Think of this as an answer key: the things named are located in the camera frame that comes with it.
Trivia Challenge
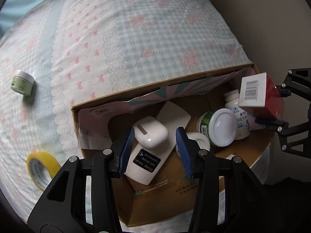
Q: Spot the brown cardboard box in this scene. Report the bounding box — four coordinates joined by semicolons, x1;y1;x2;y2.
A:
72;64;258;231

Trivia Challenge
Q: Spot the small green cream jar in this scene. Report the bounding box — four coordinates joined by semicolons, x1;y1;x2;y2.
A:
10;70;35;97

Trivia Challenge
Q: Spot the red carton box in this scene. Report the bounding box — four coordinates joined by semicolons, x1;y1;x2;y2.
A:
238;73;284;119

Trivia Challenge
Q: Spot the white earbuds case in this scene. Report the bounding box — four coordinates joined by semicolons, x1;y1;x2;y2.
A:
133;116;169;150

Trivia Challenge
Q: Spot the yellow tape roll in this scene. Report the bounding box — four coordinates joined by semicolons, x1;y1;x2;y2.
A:
26;151;61;191

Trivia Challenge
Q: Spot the white vitamin bottle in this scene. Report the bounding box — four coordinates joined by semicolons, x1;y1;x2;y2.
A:
224;90;250;140

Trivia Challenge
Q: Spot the white lid green jar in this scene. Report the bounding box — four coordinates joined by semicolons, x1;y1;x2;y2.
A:
197;108;238;147

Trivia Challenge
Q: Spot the small white round jar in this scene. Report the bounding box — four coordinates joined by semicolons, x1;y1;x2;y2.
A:
175;129;210;158

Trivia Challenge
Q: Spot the checkered floral bed sheet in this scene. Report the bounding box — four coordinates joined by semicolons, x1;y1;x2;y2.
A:
0;0;272;233

